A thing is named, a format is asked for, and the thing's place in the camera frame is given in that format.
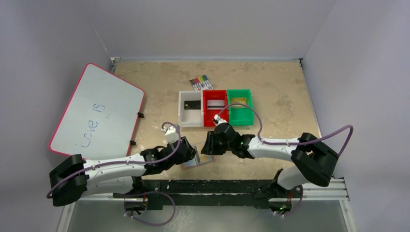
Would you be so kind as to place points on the pack of coloured markers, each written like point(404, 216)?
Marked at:
point(201, 83)

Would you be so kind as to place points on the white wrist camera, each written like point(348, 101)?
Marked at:
point(217, 120)
point(171, 134)

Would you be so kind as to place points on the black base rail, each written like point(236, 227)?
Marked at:
point(259, 194)

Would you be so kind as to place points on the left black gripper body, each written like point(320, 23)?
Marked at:
point(186, 157)

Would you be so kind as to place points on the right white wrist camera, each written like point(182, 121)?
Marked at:
point(217, 120)

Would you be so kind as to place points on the silver credit card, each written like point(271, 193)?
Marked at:
point(215, 104)

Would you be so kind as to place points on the white plastic bin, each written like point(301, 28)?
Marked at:
point(190, 118)

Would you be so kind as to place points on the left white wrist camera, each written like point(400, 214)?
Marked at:
point(171, 134)

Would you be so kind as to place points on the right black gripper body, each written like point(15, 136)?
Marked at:
point(211, 143)

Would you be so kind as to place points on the gold card in bin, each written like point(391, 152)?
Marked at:
point(241, 100)

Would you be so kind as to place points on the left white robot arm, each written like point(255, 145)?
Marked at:
point(76, 177)

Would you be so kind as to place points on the pink leather card holder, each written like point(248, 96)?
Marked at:
point(199, 158)

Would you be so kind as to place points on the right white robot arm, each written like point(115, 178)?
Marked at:
point(314, 161)

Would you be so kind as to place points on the green plastic bin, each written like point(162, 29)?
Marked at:
point(240, 115)

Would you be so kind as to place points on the black credit card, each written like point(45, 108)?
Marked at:
point(192, 105)

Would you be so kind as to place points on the red framed whiteboard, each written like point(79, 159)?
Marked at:
point(100, 117)

